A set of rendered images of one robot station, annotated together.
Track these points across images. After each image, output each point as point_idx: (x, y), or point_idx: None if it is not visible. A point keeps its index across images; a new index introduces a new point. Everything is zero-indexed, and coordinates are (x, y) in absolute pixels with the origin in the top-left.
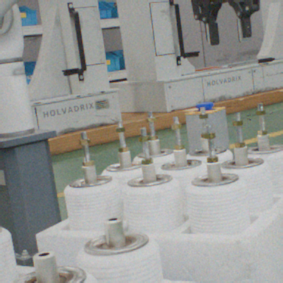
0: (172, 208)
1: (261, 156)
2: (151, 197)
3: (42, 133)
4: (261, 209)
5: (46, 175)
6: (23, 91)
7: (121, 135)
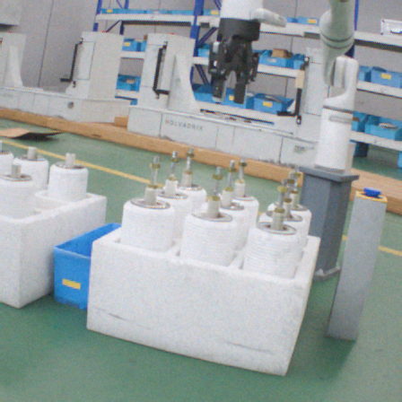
0: None
1: (251, 227)
2: None
3: (328, 173)
4: (185, 257)
5: (323, 209)
6: (333, 135)
7: (240, 169)
